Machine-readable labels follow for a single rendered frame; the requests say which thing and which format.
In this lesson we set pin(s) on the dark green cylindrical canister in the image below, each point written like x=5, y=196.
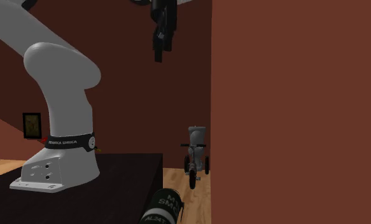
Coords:
x=163, y=208

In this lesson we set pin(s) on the grey tricycle with black wheels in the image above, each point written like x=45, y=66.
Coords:
x=196, y=149

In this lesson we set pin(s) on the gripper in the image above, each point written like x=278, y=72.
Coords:
x=163, y=14

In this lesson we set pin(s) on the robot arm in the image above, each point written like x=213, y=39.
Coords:
x=64, y=102

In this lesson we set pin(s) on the dark framed wall picture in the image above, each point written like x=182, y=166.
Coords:
x=32, y=125

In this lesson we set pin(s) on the black robot stand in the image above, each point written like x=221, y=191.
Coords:
x=117, y=192

